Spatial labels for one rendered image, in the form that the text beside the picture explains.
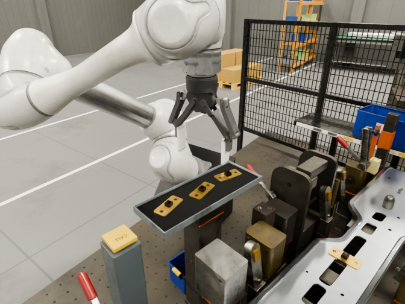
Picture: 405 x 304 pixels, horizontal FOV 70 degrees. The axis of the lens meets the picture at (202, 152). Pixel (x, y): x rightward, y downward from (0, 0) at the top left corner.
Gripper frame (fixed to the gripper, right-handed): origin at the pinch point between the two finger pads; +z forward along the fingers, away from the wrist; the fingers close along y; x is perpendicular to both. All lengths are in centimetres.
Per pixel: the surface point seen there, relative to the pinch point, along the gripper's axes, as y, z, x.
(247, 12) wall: -461, -9, 989
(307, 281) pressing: 31.4, 28.7, 0.4
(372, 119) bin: 33, 16, 101
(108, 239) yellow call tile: -7.1, 12.2, -27.5
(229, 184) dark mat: 4.6, 12.5, 7.4
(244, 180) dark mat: 7.1, 12.6, 11.9
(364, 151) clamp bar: 34, 17, 61
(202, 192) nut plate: 0.6, 12.2, -0.9
